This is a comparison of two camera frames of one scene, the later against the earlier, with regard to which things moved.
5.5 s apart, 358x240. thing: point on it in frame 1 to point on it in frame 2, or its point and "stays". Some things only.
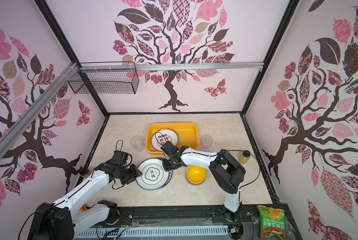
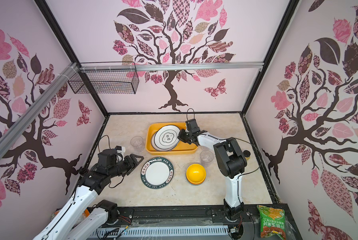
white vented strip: x=188 y=232 stays
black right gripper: x=165 y=166 to x=181 y=136
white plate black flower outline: x=151 y=175 to x=166 y=137
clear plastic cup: x=138 y=142 stays
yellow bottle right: x=245 y=157 stays
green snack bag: x=272 y=221 stays
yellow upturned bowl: x=195 y=174 stays
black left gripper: x=134 y=169 to x=132 y=156
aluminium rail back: x=171 y=66 stays
